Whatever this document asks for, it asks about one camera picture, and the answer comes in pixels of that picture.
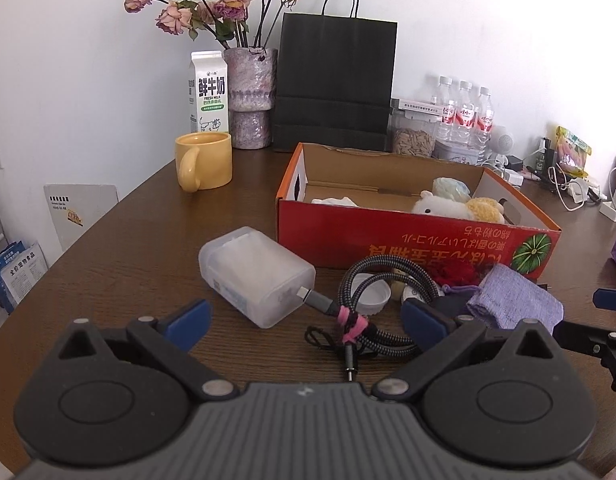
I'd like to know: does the yellow white plush toy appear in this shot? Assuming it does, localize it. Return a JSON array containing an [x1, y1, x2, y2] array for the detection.
[[412, 190, 506, 225]]

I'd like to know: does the yellow ceramic mug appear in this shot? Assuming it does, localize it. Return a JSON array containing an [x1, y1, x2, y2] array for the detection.
[[174, 132, 234, 193]]

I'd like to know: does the red artificial rose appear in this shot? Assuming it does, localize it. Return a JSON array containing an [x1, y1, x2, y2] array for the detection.
[[430, 257, 489, 291]]

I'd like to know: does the decorated metal tin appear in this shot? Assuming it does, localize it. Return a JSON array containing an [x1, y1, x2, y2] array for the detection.
[[433, 139, 481, 166]]

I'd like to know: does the translucent white plastic box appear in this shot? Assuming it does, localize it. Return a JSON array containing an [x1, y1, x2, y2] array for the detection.
[[198, 227, 316, 330]]

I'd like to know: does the black paper bag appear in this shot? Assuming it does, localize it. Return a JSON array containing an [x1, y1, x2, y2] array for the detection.
[[272, 0, 399, 153]]

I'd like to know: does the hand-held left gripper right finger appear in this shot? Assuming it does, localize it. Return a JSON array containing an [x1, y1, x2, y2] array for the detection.
[[373, 299, 559, 401]]

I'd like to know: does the green plastic bag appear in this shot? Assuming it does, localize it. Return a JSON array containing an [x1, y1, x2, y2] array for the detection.
[[432, 177, 472, 201]]

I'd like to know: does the red cardboard box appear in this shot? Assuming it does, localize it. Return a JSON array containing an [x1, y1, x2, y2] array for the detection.
[[275, 142, 563, 281]]

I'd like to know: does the clear seed container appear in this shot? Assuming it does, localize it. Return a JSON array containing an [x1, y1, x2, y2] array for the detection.
[[389, 107, 437, 157]]

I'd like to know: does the white charging cable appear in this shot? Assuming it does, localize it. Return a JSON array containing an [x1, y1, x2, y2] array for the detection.
[[548, 165, 616, 213]]

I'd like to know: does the purple mottled vase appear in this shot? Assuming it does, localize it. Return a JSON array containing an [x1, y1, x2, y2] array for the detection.
[[223, 47, 279, 151]]

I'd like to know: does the white bottle cap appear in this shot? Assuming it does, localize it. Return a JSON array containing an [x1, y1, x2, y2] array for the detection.
[[349, 275, 393, 313]]

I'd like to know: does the blue printed packet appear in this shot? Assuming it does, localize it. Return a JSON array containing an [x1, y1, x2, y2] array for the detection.
[[0, 241, 49, 313]]

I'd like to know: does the white tissue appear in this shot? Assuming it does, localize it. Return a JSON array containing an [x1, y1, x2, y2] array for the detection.
[[310, 195, 359, 208]]

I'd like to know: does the braided grey cable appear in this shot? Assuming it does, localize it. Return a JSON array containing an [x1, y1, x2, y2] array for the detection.
[[297, 255, 441, 361]]

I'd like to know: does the white green milk carton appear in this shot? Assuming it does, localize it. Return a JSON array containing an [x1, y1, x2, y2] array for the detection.
[[188, 51, 230, 136]]

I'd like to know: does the white printed board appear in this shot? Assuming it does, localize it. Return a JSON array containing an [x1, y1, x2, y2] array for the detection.
[[43, 183, 120, 253]]

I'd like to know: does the small dark bottle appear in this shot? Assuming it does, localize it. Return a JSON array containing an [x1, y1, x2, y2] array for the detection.
[[535, 137, 556, 172]]

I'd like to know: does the flat white box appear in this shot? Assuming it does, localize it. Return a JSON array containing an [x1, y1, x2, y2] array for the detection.
[[390, 99, 441, 112]]

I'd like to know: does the white round robot speaker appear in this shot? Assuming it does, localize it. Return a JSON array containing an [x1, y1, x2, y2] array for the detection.
[[488, 125, 515, 158]]

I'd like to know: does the purple cloth pouch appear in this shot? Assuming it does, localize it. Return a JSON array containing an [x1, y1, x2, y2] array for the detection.
[[440, 264, 565, 333]]

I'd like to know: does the yellow snack bag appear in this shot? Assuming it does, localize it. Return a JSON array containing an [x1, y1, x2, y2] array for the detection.
[[554, 126, 592, 178]]

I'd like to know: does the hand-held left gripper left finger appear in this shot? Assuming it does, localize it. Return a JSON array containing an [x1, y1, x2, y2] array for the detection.
[[53, 299, 239, 403]]

